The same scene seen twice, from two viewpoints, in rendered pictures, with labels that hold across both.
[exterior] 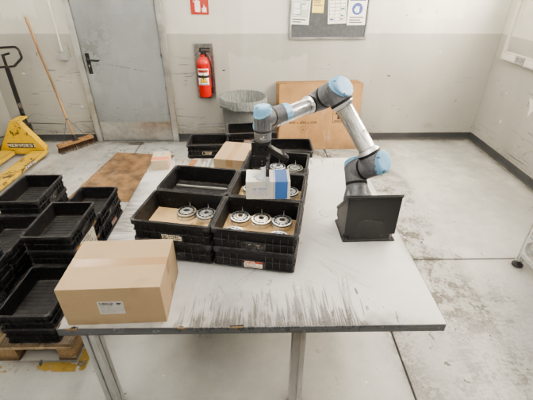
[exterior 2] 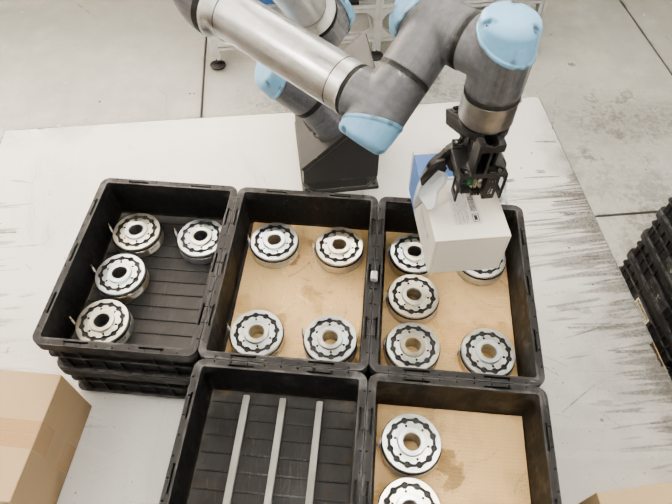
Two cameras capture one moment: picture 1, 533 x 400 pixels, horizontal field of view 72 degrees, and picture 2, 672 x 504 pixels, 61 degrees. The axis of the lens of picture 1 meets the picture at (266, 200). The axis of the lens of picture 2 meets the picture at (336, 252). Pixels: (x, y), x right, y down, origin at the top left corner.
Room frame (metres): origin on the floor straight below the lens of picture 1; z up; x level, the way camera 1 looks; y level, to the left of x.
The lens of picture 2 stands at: (1.74, 0.60, 1.83)
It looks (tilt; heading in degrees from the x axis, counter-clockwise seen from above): 54 degrees down; 265
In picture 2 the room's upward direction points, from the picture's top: straight up
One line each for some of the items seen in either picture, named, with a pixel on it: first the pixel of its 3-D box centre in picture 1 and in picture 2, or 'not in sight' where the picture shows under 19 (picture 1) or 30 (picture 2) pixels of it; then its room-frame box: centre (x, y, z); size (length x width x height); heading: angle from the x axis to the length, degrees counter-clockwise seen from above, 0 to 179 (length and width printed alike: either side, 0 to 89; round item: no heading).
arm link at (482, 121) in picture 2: (262, 136); (490, 106); (1.49, 0.02, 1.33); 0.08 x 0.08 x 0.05
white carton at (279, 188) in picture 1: (267, 183); (454, 207); (1.49, -0.01, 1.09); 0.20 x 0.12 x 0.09; 91
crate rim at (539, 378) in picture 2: (258, 216); (452, 283); (1.48, 0.04, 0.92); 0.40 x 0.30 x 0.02; 80
